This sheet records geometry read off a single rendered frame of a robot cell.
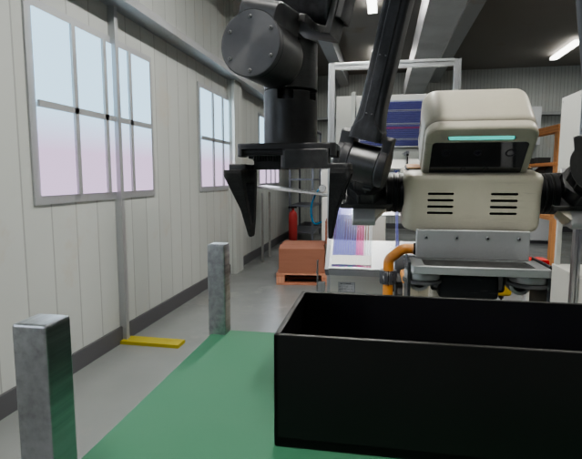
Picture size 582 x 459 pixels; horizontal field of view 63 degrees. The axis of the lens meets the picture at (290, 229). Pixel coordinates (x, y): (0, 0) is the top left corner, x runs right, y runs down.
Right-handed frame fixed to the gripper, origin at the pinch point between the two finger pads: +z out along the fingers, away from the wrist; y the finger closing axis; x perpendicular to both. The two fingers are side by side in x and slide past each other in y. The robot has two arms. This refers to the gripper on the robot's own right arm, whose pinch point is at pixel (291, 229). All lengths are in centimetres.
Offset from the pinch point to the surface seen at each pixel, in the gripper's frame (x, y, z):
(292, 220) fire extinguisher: 781, -139, 68
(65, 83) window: 205, -172, -62
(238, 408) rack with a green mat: -1.8, -5.7, 20.2
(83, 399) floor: 171, -146, 114
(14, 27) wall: 170, -174, -82
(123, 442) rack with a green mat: -10.4, -14.8, 20.3
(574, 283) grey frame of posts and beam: 248, 125, 55
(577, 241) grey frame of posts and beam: 249, 126, 31
